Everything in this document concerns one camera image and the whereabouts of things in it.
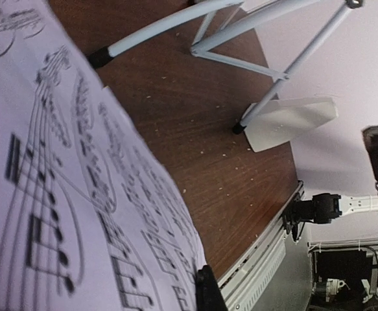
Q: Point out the lilac sheet music page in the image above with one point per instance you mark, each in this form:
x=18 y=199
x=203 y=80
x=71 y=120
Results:
x=89 y=219

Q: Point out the white metronome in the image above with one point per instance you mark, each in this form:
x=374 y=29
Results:
x=281 y=121

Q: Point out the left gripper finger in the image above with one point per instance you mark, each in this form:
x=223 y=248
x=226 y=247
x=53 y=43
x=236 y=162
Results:
x=208 y=295

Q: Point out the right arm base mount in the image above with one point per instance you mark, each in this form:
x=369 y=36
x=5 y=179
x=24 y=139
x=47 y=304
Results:
x=292 y=223

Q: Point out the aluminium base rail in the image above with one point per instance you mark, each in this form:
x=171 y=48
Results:
x=245 y=282

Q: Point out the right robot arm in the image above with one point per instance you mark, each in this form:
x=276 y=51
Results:
x=327 y=207

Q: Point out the equipment under table edge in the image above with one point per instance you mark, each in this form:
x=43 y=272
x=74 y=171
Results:
x=345 y=277

